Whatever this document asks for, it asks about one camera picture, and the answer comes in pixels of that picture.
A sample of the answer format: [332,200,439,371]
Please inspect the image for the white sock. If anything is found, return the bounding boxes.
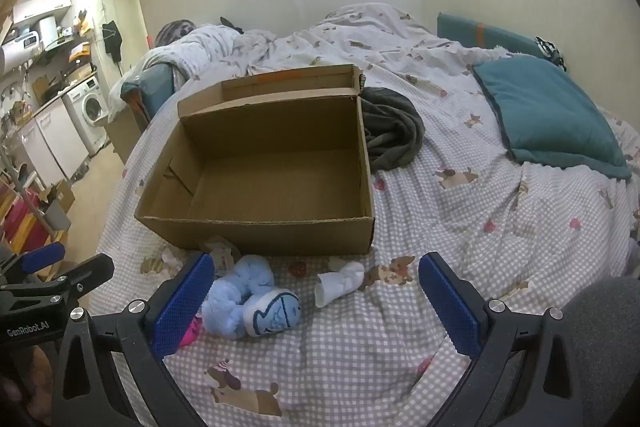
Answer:
[315,259,364,308]

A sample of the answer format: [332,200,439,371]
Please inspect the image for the dog print checkered blanket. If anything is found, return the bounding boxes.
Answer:
[95,2,640,427]

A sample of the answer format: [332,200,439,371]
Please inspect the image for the black and white patterned item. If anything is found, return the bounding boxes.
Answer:
[535,36,568,70]

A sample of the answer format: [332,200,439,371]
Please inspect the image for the white wall appliance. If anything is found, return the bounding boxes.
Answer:
[0,29,43,74]

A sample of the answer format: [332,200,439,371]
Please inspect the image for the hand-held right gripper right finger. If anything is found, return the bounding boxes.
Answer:
[419,252,593,427]

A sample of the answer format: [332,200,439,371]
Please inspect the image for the teal pillow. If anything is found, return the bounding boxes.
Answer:
[472,57,632,180]

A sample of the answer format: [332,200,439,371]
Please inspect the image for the teal and orange cushion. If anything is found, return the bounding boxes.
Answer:
[120,62,176,120]

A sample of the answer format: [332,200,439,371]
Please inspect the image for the white floor cabinet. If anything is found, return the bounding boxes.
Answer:
[17,99,91,182]

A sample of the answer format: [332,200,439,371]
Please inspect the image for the red storage crates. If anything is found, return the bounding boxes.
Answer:
[0,187,51,258]

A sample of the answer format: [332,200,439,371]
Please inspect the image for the black hanging garment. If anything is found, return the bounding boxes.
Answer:
[102,21,124,62]

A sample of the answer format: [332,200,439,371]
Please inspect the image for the white upper cabinet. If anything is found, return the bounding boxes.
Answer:
[12,0,73,25]

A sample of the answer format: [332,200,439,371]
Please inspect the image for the white washing machine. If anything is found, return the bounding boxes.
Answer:
[65,76,112,155]

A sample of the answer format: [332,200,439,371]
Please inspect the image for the pink fuzzy ball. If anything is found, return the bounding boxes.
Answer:
[180,314,203,348]

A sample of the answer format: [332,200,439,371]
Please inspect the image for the brown box beside bed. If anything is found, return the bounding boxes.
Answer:
[105,107,147,165]

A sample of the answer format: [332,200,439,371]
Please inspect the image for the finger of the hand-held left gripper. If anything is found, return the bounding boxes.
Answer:
[0,253,116,303]
[0,242,66,283]

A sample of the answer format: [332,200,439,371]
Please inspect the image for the dark grey cloth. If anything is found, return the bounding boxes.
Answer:
[360,87,426,170]

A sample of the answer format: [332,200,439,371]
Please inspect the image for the grey fuzzy cloth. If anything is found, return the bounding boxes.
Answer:
[565,277,640,427]

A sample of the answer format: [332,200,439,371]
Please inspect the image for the light blue plush toy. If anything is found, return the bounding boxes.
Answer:
[200,255,301,340]

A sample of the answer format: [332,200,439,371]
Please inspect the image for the grey bin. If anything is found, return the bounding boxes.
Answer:
[45,202,72,234]

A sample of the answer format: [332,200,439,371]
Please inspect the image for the grey patterned pillow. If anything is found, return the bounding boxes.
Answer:
[155,20,196,48]

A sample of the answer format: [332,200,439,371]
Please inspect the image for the small cardboard box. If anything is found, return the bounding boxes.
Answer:
[40,179,76,212]

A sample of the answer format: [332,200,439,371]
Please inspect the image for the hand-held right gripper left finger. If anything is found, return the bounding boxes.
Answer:
[50,253,216,427]

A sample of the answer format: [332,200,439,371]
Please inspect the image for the teal bolster with orange band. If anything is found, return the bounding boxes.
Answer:
[436,12,548,58]

